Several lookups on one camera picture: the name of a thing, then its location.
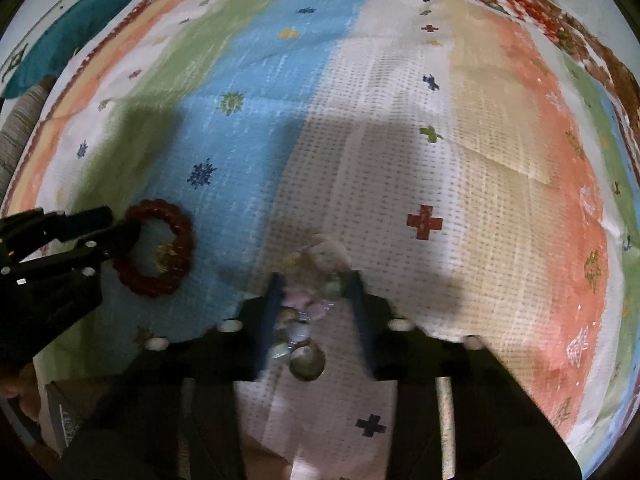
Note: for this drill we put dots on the striped colourful blanket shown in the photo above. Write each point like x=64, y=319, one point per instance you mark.
x=510, y=211

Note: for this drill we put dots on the person's left hand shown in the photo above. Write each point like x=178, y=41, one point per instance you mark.
x=24, y=388

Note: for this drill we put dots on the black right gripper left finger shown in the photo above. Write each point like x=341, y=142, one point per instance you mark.
x=179, y=404

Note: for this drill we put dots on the teal pillow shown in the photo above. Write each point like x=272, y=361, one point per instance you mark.
x=52, y=51

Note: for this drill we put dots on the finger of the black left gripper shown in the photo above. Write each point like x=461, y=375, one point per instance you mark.
x=28, y=231
x=84, y=260

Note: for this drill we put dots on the grey striped pillow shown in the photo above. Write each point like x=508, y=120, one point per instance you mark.
x=18, y=127

